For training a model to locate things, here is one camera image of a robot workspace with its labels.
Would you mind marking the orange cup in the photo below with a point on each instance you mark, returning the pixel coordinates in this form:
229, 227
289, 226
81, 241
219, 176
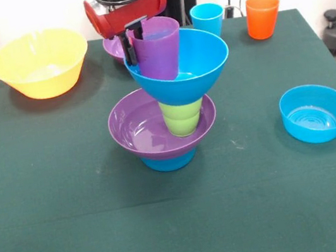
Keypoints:
263, 18

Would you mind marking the blue cup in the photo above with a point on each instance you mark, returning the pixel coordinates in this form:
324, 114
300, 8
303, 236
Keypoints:
207, 19

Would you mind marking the dark green tablecloth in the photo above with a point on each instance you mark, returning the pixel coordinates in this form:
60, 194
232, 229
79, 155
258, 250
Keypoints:
181, 210

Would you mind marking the purple cup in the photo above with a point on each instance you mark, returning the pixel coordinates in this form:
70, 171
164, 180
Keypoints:
157, 57

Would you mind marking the large deep blue bowl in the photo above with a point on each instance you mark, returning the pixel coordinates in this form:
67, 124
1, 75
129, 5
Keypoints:
198, 73

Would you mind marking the yellow bowl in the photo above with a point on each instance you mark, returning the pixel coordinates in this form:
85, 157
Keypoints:
39, 63

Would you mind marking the small blue bowl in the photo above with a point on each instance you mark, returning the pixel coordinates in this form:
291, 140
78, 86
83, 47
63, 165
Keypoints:
169, 165
314, 122

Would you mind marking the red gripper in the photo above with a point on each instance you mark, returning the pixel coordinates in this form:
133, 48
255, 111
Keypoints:
128, 14

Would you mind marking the green cup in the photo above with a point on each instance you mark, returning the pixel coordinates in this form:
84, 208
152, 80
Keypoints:
181, 111
184, 128

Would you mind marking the purple bowl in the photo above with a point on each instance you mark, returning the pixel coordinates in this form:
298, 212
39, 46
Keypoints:
137, 131
112, 50

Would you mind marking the black power strip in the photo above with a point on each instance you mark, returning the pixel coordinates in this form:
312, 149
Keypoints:
229, 12

